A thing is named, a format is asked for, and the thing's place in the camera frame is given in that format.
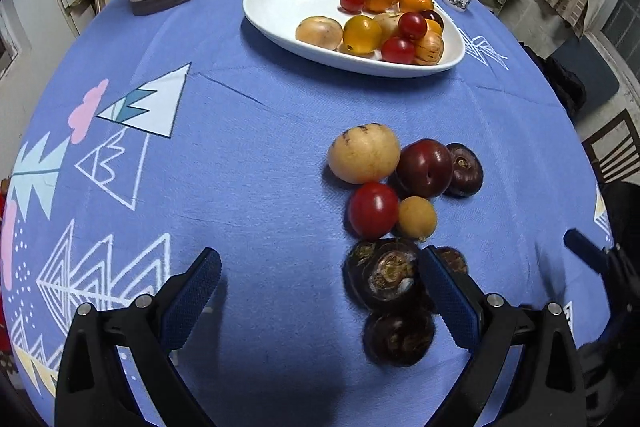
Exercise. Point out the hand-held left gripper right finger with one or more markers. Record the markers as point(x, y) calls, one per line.
point(450, 302)

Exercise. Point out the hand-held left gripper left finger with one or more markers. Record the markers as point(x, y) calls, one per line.
point(192, 302)

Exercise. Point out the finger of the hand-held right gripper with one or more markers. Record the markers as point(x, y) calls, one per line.
point(582, 247)

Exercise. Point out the dark water chestnut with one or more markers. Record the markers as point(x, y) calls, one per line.
point(354, 259)
point(392, 274)
point(398, 338)
point(454, 259)
point(464, 169)

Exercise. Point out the yellow tomato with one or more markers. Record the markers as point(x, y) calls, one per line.
point(361, 34)

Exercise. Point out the white oval plate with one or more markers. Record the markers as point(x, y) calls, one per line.
point(290, 7)

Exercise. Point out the small red cherry tomato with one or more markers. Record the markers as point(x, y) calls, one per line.
point(351, 1)

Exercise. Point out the small round yellow fruit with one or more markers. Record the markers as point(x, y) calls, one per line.
point(416, 217)

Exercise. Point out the wooden chair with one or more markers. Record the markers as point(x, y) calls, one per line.
point(612, 152)

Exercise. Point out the blue printed tablecloth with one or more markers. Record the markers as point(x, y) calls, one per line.
point(250, 157)

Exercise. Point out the black bag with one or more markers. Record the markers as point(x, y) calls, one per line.
point(560, 82)

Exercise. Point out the dark blue panel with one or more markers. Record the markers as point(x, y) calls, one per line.
point(587, 74)

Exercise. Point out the window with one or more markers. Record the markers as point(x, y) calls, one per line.
point(622, 27)

